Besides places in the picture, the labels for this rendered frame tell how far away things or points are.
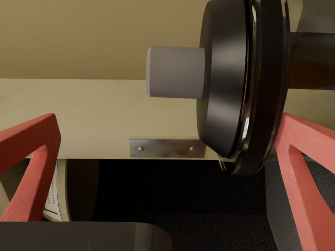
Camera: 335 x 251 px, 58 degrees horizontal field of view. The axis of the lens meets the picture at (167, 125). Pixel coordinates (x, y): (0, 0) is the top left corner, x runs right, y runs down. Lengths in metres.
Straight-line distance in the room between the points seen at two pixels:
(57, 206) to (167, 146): 0.17
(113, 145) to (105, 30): 0.44
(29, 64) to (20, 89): 0.40
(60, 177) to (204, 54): 0.26
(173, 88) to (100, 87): 0.21
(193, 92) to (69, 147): 0.17
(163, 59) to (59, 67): 0.61
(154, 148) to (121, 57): 0.45
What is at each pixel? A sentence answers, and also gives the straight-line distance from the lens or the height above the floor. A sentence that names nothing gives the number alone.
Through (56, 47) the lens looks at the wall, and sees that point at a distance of 0.74.
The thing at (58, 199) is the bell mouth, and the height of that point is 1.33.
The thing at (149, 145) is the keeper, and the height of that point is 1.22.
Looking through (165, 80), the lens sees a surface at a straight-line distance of 0.16.
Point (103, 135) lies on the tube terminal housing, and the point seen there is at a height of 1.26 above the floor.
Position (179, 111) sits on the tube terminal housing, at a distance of 0.31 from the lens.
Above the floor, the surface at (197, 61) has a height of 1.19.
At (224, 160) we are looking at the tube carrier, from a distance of 0.17.
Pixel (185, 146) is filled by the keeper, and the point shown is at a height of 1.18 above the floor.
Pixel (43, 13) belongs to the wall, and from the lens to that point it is 0.72.
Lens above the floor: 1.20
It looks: level
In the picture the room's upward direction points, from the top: 90 degrees counter-clockwise
